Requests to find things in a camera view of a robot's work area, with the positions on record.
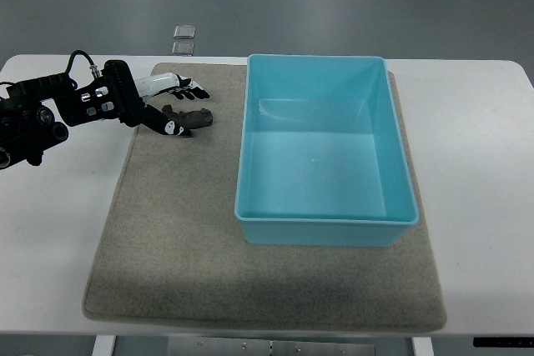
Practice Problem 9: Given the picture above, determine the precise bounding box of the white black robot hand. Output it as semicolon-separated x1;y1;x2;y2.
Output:
69;60;209;138

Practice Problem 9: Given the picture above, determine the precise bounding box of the brown hippo toy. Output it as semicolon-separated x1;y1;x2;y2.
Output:
162;104;214;130

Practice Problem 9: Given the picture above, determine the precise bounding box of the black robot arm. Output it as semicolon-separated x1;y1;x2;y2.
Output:
1;50;101;169

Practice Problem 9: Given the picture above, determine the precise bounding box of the blue plastic box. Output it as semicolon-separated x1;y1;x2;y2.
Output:
234;54;420;247

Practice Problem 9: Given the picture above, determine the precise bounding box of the lower floor socket plate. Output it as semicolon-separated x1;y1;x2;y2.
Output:
172;41;194;56

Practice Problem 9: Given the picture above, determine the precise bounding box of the beige felt mat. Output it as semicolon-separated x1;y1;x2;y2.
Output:
83;63;446;333

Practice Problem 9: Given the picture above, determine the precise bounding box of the black table control panel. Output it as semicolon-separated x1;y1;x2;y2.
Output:
472;337;534;348

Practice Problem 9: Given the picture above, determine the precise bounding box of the metal table frame plate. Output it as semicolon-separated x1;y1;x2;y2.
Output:
166;337;376;356

